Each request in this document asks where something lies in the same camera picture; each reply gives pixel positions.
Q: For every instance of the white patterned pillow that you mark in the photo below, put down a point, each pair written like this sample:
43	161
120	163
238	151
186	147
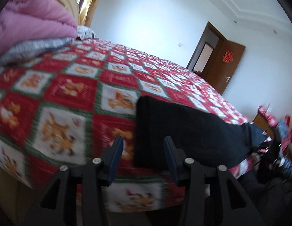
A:
85	32

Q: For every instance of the golden patterned curtain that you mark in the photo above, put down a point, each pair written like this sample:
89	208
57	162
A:
94	2

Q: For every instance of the cream wooden headboard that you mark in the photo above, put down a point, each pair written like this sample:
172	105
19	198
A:
68	0

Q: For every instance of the grey patterned pillow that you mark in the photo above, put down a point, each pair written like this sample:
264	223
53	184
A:
30	49

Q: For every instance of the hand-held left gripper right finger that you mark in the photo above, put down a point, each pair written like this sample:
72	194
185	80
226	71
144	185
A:
170	161

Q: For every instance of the black pants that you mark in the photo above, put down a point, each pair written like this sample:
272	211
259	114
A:
183	127

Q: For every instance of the red printed bedsheet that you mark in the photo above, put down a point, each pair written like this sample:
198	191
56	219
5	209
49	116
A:
65	87

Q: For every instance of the brown wooden door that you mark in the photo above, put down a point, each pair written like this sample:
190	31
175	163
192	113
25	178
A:
227	71

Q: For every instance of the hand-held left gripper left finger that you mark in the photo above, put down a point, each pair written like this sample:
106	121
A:
116	156

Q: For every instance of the wooden nightstand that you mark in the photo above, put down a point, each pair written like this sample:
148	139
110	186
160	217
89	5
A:
261	123

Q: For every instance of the pink folded quilt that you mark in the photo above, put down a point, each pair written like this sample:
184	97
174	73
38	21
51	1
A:
30	21

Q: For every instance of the brown door frame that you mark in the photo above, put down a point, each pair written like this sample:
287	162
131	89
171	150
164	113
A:
207	31

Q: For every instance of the red paper door decoration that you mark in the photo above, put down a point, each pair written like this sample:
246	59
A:
228	56

